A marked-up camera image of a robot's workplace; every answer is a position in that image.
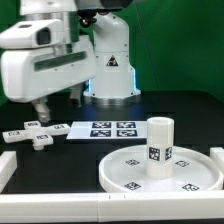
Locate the white fence block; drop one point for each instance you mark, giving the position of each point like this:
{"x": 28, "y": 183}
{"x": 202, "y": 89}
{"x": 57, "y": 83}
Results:
{"x": 8, "y": 165}
{"x": 217, "y": 155}

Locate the white marker sheet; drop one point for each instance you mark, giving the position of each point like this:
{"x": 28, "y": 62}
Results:
{"x": 87, "y": 130}

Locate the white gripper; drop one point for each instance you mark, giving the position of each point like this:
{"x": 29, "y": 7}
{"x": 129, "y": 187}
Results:
{"x": 31, "y": 74}

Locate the white right fence block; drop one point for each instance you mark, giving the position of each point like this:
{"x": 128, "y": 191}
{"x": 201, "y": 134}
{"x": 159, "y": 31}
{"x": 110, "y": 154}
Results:
{"x": 217, "y": 155}

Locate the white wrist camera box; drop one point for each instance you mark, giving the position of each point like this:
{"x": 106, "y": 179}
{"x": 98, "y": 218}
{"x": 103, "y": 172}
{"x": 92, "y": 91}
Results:
{"x": 32, "y": 34}

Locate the white cross-shaped table base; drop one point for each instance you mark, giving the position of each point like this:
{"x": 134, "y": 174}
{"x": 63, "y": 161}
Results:
{"x": 40, "y": 136}

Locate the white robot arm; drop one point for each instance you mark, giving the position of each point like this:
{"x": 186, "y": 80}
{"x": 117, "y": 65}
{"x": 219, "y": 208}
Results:
{"x": 114, "y": 79}

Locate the white left fence block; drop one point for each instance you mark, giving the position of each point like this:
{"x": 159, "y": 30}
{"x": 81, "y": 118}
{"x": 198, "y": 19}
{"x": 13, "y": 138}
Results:
{"x": 8, "y": 165}

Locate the black camera stand pole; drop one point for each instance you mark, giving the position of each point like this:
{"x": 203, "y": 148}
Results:
{"x": 87, "y": 17}

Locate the white round table top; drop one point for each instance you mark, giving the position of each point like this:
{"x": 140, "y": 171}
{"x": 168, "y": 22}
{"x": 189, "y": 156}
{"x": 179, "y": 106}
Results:
{"x": 124, "y": 170}

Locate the white front fence bar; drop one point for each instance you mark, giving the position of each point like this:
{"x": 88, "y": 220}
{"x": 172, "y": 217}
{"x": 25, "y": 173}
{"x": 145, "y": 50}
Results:
{"x": 107, "y": 207}

